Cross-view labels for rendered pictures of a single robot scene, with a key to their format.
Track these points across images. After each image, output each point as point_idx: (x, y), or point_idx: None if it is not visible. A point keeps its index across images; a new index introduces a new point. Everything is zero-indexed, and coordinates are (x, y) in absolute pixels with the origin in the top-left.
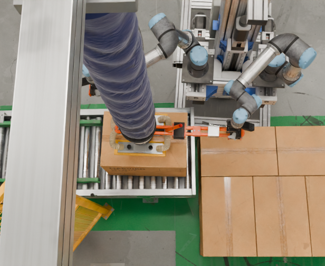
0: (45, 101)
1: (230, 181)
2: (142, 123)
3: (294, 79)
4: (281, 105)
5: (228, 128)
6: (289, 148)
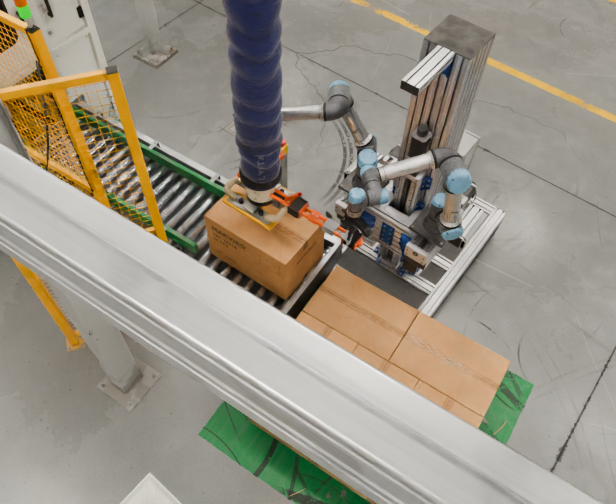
0: None
1: (330, 334)
2: (255, 138)
3: (448, 225)
4: (454, 325)
5: (343, 219)
6: (420, 341)
